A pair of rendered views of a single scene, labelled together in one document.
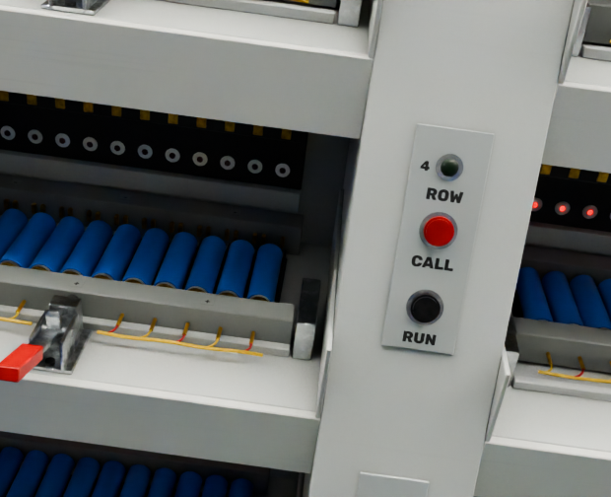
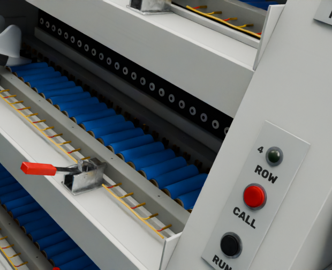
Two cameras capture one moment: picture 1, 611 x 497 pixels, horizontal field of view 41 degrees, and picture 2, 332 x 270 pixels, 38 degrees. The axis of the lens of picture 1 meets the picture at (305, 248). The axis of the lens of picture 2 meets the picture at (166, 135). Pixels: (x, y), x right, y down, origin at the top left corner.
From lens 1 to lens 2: 25 cm
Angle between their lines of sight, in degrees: 38
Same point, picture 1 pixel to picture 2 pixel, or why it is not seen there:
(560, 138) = not seen: outside the picture
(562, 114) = not seen: outside the picture
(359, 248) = (210, 188)
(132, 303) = (126, 179)
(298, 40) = (227, 52)
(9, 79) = (105, 39)
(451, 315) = (245, 259)
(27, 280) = (94, 147)
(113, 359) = (99, 201)
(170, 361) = (122, 216)
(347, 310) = (191, 224)
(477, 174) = (290, 167)
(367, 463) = not seen: outside the picture
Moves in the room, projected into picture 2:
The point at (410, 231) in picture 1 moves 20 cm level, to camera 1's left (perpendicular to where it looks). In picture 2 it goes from (239, 189) to (91, 89)
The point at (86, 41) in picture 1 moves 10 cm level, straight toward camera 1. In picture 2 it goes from (134, 27) to (69, 8)
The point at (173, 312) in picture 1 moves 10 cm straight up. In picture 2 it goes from (140, 193) to (176, 106)
